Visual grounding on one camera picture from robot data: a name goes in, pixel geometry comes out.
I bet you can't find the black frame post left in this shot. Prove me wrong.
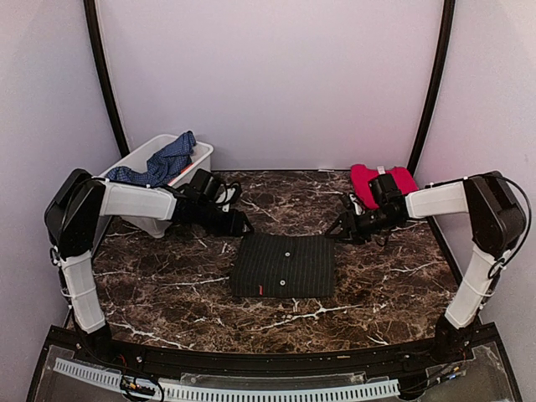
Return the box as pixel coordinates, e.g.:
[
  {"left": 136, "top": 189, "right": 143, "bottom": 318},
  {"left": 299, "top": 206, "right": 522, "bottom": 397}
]
[{"left": 83, "top": 0, "right": 130, "bottom": 157}]

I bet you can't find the black frame post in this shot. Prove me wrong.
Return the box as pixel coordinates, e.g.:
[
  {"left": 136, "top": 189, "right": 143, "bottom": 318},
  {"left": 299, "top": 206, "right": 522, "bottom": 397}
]
[
  {"left": 406, "top": 0, "right": 456, "bottom": 175},
  {"left": 83, "top": 0, "right": 130, "bottom": 157}
]

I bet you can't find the orange red garment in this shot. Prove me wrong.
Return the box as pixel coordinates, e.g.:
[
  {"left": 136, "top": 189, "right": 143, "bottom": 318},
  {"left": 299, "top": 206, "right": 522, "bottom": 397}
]
[{"left": 168, "top": 163, "right": 193, "bottom": 186}]

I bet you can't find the red t-shirt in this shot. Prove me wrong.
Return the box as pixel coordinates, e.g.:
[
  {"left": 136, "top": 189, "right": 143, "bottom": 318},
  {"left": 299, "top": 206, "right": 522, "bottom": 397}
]
[{"left": 350, "top": 164, "right": 419, "bottom": 209}]

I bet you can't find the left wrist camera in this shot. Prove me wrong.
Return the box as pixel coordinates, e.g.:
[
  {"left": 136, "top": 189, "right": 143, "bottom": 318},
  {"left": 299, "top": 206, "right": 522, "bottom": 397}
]
[{"left": 184, "top": 169, "right": 242, "bottom": 209}]

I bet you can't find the black front rail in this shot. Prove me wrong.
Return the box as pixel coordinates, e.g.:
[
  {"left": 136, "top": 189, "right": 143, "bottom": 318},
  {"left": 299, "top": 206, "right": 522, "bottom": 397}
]
[{"left": 39, "top": 324, "right": 498, "bottom": 379}]

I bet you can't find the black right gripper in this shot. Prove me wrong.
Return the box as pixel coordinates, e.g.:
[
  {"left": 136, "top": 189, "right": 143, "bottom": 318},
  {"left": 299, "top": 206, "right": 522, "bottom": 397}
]
[{"left": 325, "top": 206, "right": 398, "bottom": 245}]

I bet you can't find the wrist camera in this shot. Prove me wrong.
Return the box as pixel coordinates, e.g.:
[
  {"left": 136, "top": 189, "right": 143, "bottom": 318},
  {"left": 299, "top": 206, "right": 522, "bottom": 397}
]
[
  {"left": 184, "top": 169, "right": 242, "bottom": 209},
  {"left": 368, "top": 173, "right": 402, "bottom": 207}
]

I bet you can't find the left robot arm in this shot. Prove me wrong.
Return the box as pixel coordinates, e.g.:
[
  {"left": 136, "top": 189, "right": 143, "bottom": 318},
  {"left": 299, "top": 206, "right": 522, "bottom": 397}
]
[{"left": 44, "top": 168, "right": 254, "bottom": 365}]

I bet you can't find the black frame post right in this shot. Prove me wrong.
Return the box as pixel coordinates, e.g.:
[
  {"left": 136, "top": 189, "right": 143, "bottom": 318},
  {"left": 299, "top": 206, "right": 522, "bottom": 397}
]
[{"left": 406, "top": 0, "right": 456, "bottom": 175}]

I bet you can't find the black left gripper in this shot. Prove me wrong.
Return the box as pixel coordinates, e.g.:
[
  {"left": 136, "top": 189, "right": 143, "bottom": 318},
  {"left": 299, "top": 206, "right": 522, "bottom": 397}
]
[{"left": 195, "top": 200, "right": 254, "bottom": 237}]

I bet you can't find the black striped garment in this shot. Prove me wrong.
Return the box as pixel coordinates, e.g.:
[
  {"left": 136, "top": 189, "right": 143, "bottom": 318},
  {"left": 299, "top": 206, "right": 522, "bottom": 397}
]
[{"left": 230, "top": 233, "right": 335, "bottom": 298}]

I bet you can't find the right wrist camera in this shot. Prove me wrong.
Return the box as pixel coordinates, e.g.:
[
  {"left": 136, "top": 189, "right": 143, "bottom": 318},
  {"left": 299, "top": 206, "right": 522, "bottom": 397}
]
[{"left": 368, "top": 173, "right": 402, "bottom": 207}]

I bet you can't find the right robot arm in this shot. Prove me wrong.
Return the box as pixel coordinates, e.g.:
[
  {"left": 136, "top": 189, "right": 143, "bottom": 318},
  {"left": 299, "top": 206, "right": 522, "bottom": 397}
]
[{"left": 325, "top": 171, "right": 532, "bottom": 330}]

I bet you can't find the blue checkered garment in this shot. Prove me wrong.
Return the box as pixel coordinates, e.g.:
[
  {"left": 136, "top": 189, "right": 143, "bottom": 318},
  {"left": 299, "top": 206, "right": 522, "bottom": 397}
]
[{"left": 104, "top": 131, "right": 197, "bottom": 188}]

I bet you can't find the white slotted cable duct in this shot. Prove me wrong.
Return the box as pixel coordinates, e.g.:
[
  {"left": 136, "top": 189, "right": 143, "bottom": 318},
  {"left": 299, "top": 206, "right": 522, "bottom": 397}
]
[{"left": 53, "top": 358, "right": 400, "bottom": 401}]

